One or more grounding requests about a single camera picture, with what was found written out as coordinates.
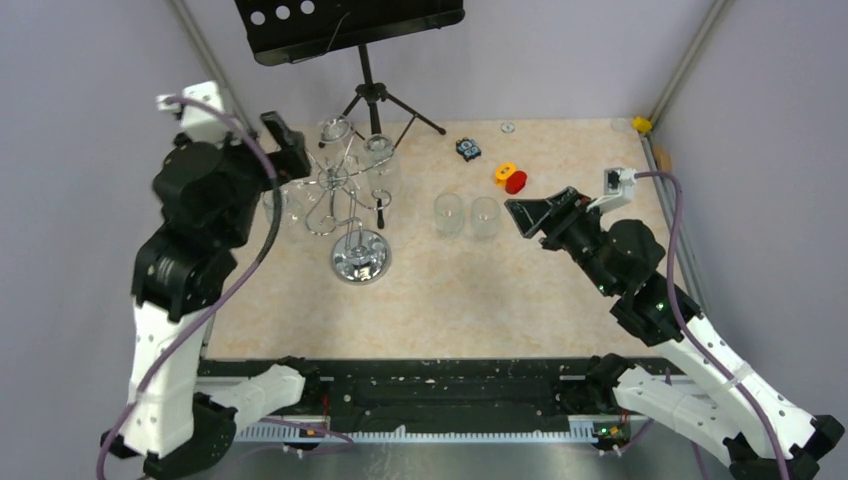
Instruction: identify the small wooden block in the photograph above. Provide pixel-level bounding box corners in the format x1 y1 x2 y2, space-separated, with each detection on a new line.
652 145 673 173

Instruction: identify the black blue small device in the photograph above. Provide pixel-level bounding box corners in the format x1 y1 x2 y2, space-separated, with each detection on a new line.
455 137 482 162

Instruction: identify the yellow corner bracket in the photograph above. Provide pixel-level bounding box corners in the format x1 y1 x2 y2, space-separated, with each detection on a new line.
631 116 653 134

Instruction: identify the black music stand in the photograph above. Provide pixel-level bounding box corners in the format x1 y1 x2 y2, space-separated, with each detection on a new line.
235 0 466 136

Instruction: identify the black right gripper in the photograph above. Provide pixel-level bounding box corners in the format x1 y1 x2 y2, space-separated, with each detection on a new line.
505 185 619 297

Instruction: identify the plain front-left wine glass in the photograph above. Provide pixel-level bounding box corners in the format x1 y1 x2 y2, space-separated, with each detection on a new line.
260 185 306 228

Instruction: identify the aluminium frame post right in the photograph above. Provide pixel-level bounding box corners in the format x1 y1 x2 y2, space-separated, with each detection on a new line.
649 0 735 130

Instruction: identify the yellow ring toy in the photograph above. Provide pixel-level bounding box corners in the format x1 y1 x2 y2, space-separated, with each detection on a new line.
493 162 516 187

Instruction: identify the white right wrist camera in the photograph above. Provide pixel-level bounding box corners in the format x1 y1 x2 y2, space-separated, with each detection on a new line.
587 167 637 215

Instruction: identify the chrome wine glass rack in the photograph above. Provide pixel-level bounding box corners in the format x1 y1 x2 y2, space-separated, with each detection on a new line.
300 119 393 285

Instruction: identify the red round toy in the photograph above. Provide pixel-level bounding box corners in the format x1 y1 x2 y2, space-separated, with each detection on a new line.
504 170 528 195

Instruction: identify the large plain wine glass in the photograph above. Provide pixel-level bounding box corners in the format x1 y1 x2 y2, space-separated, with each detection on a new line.
274 142 313 183

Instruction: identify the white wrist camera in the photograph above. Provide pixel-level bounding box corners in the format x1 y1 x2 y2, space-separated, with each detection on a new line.
155 81 229 144
587 167 637 215

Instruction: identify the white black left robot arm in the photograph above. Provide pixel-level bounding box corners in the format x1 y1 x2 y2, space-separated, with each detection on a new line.
101 111 321 479

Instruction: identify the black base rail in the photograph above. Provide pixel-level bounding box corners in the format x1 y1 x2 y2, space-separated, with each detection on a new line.
195 356 664 435

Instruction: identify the aluminium frame post left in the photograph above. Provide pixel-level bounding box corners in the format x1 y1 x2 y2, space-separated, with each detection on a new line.
166 0 255 130

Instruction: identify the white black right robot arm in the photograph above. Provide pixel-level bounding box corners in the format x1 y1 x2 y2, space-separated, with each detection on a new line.
505 188 846 479

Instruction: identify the tall rear wine glass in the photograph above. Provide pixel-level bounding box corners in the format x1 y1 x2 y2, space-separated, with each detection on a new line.
318 114 355 148

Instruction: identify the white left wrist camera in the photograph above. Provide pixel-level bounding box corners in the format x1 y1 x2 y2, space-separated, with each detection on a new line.
155 81 229 144

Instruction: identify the aluminium frame post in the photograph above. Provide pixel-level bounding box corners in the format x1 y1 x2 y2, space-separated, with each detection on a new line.
166 0 255 130
649 0 735 130

